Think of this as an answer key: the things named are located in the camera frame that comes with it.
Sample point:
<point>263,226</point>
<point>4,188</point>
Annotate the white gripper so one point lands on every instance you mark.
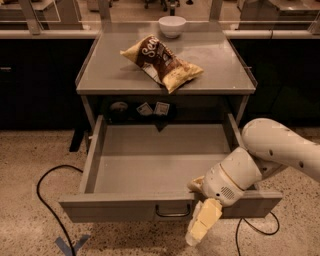
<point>216,184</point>

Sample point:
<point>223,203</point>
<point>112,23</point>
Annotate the grey top drawer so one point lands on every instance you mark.
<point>138,173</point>

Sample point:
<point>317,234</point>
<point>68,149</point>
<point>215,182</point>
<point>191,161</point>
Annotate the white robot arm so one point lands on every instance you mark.
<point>267,146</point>

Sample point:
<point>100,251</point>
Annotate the grey drawer cabinet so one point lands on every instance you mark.
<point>208,108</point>

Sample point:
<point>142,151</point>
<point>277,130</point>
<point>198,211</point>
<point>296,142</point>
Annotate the right white card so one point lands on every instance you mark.
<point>161,108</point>

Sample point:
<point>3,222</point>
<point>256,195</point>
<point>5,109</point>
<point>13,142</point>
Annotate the white card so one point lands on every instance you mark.
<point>161,108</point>
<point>144,109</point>

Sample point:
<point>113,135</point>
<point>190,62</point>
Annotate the left white card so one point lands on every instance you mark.
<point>144,109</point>

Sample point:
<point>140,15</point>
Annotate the round dark object in cabinet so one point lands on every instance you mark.
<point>118,111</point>

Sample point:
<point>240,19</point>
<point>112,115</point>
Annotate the yellow brown chip bag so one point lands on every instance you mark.
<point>161,64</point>

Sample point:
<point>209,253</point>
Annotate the blue tape floor marker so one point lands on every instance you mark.
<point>70,249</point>

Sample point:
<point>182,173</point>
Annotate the white bowl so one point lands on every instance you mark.
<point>172,26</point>

